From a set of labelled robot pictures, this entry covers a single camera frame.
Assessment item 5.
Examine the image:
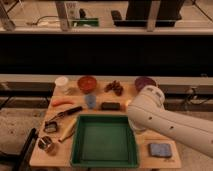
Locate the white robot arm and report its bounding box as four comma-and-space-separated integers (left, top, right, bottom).
126, 85, 213, 158

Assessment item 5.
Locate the red bowl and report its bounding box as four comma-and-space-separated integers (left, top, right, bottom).
77, 76, 97, 94

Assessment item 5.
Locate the purple bowl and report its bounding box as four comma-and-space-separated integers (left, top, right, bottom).
135, 76, 156, 92

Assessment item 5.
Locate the brown grape bunch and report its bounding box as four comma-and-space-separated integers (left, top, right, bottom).
104, 80, 124, 96

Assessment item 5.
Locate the blue plastic cup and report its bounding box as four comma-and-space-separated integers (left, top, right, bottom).
85, 94, 96, 109

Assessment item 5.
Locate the black rectangular block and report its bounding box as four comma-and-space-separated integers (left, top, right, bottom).
101, 102, 120, 110

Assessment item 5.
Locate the orange round fruit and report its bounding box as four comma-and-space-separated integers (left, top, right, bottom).
124, 100, 132, 111

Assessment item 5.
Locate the white cup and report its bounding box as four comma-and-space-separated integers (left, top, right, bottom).
55, 76, 69, 90

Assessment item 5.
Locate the green plastic tray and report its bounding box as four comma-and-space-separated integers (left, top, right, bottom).
70, 115, 139, 168

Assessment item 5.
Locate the small metal tin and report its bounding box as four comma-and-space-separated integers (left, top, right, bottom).
44, 121, 58, 133

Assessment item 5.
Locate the blue sponge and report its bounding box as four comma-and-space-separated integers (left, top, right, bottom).
148, 143, 172, 158

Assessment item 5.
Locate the round metal cup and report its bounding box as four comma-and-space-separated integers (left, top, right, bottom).
38, 136, 55, 153

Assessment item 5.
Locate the black bar at table edge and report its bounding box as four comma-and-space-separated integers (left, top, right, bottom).
12, 128, 37, 171

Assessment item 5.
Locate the black handled knife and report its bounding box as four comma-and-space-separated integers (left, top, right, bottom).
49, 106, 83, 121

